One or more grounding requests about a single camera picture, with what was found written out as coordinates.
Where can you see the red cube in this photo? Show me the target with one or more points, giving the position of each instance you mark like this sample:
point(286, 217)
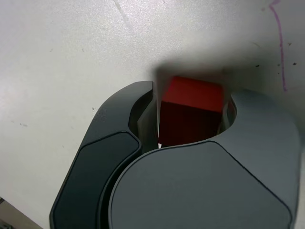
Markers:
point(190, 112)

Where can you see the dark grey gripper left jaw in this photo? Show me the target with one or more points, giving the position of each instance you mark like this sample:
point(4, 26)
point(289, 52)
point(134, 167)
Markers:
point(102, 155)

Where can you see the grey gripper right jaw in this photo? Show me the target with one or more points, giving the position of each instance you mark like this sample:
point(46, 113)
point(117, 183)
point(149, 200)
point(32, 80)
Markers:
point(202, 186)

